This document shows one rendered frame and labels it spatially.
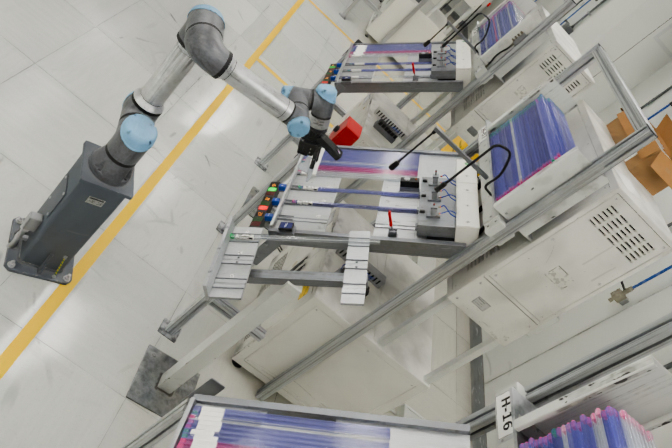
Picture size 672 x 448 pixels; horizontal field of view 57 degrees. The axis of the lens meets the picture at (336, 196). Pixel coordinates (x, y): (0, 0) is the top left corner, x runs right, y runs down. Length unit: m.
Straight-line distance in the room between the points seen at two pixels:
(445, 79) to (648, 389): 2.40
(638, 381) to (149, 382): 1.79
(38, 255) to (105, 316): 0.35
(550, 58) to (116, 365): 2.53
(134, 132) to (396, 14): 4.93
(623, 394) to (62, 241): 1.89
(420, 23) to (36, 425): 5.44
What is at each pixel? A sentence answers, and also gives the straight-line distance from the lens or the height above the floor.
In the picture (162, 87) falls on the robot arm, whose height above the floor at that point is 0.89.
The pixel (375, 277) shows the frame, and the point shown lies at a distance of 2.70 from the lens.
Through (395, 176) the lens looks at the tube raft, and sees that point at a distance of 2.57.
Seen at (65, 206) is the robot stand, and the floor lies 0.39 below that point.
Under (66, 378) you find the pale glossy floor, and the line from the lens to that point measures 2.45.
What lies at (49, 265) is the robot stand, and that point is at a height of 0.04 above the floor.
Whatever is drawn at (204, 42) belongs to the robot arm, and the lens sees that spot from 1.90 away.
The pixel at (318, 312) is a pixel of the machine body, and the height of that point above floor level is 0.56.
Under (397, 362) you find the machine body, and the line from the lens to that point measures 2.59.
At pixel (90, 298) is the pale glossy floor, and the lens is 2.63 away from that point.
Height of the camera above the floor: 2.05
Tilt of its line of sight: 29 degrees down
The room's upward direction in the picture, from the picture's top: 50 degrees clockwise
